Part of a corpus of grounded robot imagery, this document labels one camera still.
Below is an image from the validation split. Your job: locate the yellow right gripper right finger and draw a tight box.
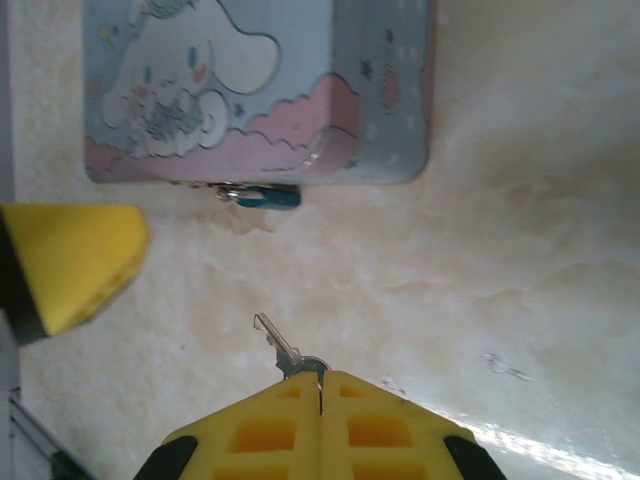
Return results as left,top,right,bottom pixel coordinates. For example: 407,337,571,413
319,370,502,480

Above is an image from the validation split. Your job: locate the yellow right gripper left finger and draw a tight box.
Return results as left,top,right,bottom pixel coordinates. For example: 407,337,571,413
134,371,324,480

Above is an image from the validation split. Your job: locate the small silver key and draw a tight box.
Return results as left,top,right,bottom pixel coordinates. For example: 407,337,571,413
253,312,304,382

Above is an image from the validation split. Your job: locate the blue pink cartoon tin box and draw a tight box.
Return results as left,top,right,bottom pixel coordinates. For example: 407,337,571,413
82,0,437,187

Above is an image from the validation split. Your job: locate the silver key ring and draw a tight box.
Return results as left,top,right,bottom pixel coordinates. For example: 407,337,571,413
298,355,332,376

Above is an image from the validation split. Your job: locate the aluminium side frame rail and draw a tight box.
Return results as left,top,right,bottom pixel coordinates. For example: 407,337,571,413
0,387,96,480

